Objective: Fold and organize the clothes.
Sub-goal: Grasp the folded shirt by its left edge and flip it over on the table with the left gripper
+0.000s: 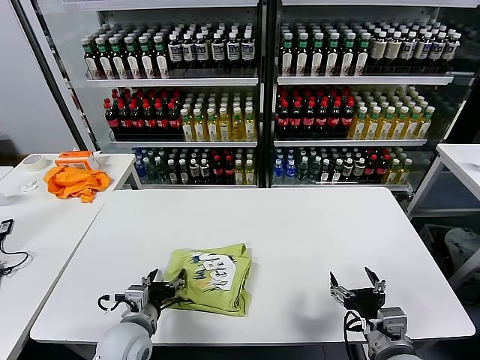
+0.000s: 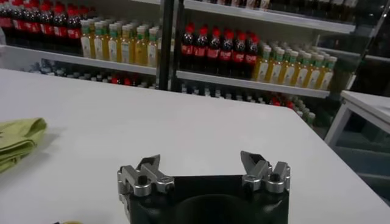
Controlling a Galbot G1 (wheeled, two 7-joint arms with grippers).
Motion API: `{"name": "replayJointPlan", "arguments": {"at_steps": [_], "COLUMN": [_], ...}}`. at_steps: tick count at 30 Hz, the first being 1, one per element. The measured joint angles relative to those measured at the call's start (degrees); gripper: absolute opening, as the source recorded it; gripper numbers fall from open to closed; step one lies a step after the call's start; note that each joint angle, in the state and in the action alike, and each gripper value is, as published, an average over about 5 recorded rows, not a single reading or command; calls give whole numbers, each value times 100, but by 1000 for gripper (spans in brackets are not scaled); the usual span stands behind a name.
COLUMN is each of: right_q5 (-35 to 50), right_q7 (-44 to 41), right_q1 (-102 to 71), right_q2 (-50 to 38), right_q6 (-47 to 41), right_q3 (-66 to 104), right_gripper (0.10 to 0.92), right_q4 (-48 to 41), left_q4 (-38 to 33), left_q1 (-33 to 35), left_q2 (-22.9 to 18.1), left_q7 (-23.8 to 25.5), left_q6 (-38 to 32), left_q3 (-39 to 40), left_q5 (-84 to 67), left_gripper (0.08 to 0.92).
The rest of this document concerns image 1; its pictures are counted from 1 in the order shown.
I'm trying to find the black framed glass cabinet door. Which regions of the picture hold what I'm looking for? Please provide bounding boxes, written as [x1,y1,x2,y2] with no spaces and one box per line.
[425,0,480,151]
[10,0,101,153]

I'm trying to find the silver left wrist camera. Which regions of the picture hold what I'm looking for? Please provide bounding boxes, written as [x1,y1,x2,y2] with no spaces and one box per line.
[125,284,151,312]

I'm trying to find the glass beverage display cabinet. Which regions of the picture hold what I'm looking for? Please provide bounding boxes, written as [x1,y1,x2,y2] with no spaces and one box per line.
[37,0,269,189]
[268,0,480,193]

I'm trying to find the green cap dark drink bottle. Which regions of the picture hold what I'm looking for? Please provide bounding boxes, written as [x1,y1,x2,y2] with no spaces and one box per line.
[355,31,371,77]
[95,36,116,80]
[325,31,341,77]
[340,31,356,77]
[82,36,103,80]
[152,34,170,79]
[280,31,296,77]
[109,35,128,80]
[137,34,155,79]
[295,31,311,77]
[310,31,326,77]
[123,35,142,80]

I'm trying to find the crumpled orange cloth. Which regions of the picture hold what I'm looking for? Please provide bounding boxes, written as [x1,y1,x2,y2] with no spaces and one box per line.
[43,166,113,204]

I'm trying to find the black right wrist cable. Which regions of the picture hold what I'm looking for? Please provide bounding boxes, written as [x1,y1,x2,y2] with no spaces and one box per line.
[343,310,371,360]

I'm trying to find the white cap blue label bottle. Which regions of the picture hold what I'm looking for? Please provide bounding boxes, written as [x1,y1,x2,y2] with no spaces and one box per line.
[195,32,211,71]
[429,31,447,63]
[168,32,183,71]
[414,31,433,63]
[181,32,197,71]
[226,31,241,71]
[211,31,226,71]
[442,32,461,63]
[240,31,256,71]
[399,31,418,63]

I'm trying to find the white cap beige label bottle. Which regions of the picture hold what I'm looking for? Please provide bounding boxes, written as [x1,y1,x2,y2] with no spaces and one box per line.
[385,31,403,63]
[370,31,388,63]

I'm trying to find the grey crumpled bag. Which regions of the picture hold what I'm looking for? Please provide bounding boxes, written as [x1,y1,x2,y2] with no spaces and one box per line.
[444,227,480,272]

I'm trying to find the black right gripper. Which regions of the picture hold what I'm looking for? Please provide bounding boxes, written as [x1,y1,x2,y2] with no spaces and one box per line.
[328,266,388,318]

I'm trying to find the light green t-shirt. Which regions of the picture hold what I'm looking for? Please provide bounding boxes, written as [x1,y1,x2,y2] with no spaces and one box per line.
[163,242,253,318]

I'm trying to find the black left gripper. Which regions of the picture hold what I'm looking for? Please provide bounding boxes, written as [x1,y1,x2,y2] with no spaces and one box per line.
[141,268,188,312]

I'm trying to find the orange and white box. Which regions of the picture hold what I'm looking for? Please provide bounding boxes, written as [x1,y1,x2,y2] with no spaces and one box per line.
[55,149,102,172]

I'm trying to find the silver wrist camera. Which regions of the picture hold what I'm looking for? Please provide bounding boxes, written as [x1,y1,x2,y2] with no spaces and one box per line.
[125,284,151,312]
[376,306,408,337]

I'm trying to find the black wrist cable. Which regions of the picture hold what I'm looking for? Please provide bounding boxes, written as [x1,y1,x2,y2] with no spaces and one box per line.
[97,293,128,312]
[343,310,371,360]

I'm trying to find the white tape roll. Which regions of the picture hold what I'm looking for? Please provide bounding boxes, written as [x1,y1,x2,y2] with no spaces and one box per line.
[21,154,49,173]

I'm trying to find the white metal frame table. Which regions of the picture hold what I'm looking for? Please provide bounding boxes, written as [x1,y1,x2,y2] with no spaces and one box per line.
[0,151,143,206]
[406,143,480,218]

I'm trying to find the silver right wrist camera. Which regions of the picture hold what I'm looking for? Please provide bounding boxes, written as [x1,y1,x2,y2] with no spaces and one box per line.
[376,306,408,337]

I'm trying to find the thin black table cable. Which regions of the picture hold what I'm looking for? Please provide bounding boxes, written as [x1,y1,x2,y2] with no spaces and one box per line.
[0,234,30,278]

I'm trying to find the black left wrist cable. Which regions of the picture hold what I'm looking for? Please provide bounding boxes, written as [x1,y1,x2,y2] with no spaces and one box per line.
[97,293,128,312]

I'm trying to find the grey metal bar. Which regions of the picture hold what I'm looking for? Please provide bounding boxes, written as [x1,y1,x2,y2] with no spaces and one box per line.
[448,257,480,290]

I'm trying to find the green tinted water bottle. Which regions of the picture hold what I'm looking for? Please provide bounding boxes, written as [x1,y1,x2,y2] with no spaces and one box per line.
[309,156,322,185]
[155,157,168,185]
[145,157,158,185]
[297,156,311,185]

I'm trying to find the red cap cola bottle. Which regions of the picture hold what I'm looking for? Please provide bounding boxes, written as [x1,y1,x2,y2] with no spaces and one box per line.
[340,98,356,138]
[328,99,344,138]
[104,97,120,138]
[223,154,236,185]
[117,99,132,138]
[302,100,318,138]
[315,100,331,138]
[376,154,391,185]
[289,100,305,138]
[155,101,170,138]
[276,99,292,138]
[167,101,183,138]
[211,154,225,185]
[143,100,158,138]
[130,100,146,138]
[364,154,379,185]

